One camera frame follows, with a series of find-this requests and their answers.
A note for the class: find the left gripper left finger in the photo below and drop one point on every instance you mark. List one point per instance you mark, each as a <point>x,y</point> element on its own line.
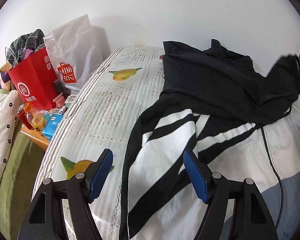
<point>45,218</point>

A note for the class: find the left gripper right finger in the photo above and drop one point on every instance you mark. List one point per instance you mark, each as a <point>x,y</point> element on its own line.
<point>251,218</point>

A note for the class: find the black white blue jacket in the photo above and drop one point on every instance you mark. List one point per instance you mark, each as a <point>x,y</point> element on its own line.
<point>237,121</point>

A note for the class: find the green bed blanket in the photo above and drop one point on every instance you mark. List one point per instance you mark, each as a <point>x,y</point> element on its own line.
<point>17,182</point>

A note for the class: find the wooden nightstand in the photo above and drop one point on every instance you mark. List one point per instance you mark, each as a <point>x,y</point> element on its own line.
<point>36,137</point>

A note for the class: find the blue tissue box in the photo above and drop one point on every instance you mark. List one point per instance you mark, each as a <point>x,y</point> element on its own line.
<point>51,126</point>

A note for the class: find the orange drink bottle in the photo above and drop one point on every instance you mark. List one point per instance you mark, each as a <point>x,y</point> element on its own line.
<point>35,117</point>

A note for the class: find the fruit print tablecloth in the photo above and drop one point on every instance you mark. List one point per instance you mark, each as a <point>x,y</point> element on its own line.
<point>102,116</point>

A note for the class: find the white floral quilt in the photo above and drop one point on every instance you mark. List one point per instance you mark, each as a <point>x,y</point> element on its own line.
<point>9,103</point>

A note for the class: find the pink bottle on nightstand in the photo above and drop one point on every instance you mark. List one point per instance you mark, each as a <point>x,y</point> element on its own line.
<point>59,101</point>

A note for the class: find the red paper shopping bag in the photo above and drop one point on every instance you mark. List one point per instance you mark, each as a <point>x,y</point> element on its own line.
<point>34,78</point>

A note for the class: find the plaid cloth in bag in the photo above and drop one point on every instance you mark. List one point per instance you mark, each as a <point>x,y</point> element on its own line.
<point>34,41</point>

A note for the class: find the white Miniso paper bag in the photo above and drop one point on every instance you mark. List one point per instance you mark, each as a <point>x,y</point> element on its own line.
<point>74,52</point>

